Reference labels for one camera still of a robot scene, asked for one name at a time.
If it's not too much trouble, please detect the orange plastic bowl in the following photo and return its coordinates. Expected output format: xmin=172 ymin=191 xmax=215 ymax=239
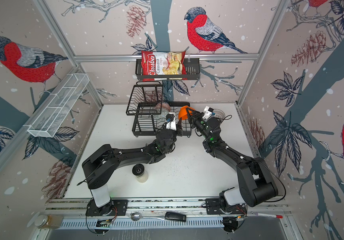
xmin=178 ymin=106 xmax=196 ymax=121

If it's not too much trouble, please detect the green patterned bowl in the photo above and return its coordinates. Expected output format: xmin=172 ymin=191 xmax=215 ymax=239
xmin=158 ymin=110 xmax=174 ymax=122

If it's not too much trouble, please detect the red patterned bowl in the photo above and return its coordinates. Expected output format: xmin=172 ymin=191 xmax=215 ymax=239
xmin=155 ymin=102 xmax=171 ymax=112

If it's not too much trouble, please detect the black wire dish rack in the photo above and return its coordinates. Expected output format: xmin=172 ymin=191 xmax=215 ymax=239
xmin=126 ymin=81 xmax=190 ymax=137

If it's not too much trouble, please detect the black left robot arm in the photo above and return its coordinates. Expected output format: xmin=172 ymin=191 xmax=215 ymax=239
xmin=82 ymin=120 xmax=183 ymax=208

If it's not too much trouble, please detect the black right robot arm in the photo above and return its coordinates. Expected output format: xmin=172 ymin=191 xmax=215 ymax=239
xmin=185 ymin=107 xmax=279 ymax=207

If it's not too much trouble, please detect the white brown lattice bowl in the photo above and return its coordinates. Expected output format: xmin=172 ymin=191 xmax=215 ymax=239
xmin=213 ymin=109 xmax=226 ymax=120

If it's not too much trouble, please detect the black lid jar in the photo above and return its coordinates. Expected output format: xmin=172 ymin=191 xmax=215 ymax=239
xmin=132 ymin=164 xmax=149 ymax=183

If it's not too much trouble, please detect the red cassava chips bag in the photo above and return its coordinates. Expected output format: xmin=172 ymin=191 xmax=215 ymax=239
xmin=141 ymin=51 xmax=187 ymax=82

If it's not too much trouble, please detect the black car key fob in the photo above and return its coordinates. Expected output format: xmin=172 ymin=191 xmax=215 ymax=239
xmin=164 ymin=212 xmax=187 ymax=223

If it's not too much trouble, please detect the metal spoon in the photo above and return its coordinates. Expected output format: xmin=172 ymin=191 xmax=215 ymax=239
xmin=130 ymin=212 xmax=165 ymax=222

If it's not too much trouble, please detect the red white marker pen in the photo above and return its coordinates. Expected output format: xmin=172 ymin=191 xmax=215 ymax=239
xmin=255 ymin=213 xmax=283 ymax=219

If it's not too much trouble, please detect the glass jar with spice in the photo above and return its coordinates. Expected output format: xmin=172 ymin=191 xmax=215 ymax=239
xmin=34 ymin=215 xmax=63 ymax=229

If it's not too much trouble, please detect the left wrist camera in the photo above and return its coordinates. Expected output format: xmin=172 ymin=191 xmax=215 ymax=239
xmin=166 ymin=112 xmax=177 ymax=131

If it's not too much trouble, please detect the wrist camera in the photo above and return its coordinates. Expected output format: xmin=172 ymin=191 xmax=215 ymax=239
xmin=203 ymin=106 xmax=215 ymax=122
xmin=166 ymin=112 xmax=177 ymax=131

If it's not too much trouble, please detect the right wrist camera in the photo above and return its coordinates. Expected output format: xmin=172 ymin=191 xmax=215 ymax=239
xmin=203 ymin=106 xmax=215 ymax=122

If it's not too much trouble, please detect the black wall shelf basket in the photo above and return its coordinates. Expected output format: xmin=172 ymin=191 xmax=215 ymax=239
xmin=135 ymin=57 xmax=201 ymax=81

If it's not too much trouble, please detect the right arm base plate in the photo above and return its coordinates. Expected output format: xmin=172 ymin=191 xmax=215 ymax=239
xmin=203 ymin=198 xmax=248 ymax=215

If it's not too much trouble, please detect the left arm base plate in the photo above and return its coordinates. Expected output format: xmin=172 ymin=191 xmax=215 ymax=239
xmin=86 ymin=199 xmax=129 ymax=217

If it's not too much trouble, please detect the white wire mesh basket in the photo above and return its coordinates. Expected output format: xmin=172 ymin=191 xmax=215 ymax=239
xmin=28 ymin=73 xmax=90 ymax=138

